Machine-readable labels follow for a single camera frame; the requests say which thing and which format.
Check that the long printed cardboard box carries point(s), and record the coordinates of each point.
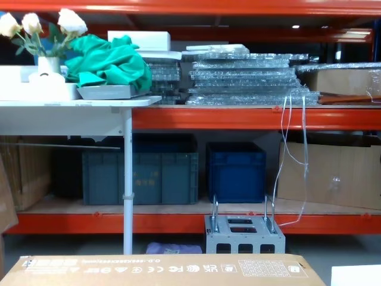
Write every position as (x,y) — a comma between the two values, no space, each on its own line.
(163,269)

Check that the large white artificial flower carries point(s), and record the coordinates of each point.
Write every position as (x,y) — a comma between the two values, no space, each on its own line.
(72,22)

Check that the white foam block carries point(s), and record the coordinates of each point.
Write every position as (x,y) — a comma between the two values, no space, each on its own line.
(149,38)

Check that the white folding table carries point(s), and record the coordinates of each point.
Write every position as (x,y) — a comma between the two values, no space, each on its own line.
(74,102)

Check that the bubble-wrapped cardboard box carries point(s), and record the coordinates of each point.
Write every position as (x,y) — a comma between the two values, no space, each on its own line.
(342,79)

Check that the large brown cardboard box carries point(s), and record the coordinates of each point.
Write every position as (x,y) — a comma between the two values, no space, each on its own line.
(327,172)

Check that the purple cloth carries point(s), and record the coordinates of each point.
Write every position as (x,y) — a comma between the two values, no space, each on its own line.
(174,248)

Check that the white ceramic vase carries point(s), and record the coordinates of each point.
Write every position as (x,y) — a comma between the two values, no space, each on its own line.
(49,65)

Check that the ribbed brown cardboard box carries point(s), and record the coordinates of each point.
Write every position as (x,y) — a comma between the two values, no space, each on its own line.
(26,172)

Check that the white thin board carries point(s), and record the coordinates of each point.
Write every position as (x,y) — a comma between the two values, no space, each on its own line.
(162,54)

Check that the green cloth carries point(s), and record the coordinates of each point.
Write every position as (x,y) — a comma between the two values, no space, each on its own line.
(110,64)

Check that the white foam sheet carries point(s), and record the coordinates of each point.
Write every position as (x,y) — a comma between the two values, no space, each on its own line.
(217,47)

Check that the grey plastic crate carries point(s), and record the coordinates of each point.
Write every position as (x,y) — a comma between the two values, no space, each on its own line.
(140,178)

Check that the thin grey metal rod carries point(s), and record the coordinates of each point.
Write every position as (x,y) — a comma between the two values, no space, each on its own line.
(59,146)

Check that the white flat panel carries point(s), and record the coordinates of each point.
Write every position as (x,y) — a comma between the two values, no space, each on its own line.
(357,277)

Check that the stack of clear plastic panels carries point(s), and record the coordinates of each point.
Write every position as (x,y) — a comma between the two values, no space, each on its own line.
(165,80)

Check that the white round container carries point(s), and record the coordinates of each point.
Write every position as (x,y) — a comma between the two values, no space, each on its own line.
(46,80)

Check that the orange steel shelf rack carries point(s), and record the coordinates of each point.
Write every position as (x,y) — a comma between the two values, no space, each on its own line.
(208,119)

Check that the blue plastic crate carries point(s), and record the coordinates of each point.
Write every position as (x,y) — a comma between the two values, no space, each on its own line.
(235,175)

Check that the grey flat tray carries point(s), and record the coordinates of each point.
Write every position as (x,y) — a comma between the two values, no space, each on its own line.
(107,93)

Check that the white flat box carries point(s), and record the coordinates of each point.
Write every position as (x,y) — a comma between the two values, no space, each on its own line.
(18,89)

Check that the stack of bubble-wrapped panels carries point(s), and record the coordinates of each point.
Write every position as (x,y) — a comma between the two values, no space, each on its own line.
(247,80)

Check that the brown cardboard sheet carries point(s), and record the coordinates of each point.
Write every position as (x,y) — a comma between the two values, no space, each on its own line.
(6,202)

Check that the brown wooden board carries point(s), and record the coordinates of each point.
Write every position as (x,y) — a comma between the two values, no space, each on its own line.
(348,99)

